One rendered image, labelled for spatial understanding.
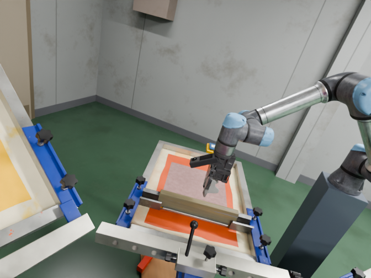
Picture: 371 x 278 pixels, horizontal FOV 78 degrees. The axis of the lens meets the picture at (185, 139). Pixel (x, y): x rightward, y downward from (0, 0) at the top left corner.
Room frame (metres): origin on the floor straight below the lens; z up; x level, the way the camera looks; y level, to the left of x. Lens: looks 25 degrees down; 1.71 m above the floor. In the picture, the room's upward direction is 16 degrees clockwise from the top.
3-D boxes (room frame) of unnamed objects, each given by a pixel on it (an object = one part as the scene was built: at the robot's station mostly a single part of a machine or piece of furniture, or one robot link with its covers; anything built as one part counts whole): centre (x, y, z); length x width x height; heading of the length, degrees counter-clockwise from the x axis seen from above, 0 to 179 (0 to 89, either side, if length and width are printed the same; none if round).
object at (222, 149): (0.80, -0.15, 1.34); 0.08 x 0.08 x 0.05
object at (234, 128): (0.80, -0.16, 1.42); 0.09 x 0.08 x 0.11; 100
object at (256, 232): (0.77, -0.41, 0.98); 0.30 x 0.05 x 0.07; 1
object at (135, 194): (0.76, 0.14, 0.98); 0.30 x 0.05 x 0.07; 1
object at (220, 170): (0.80, -0.16, 1.26); 0.09 x 0.08 x 0.12; 91
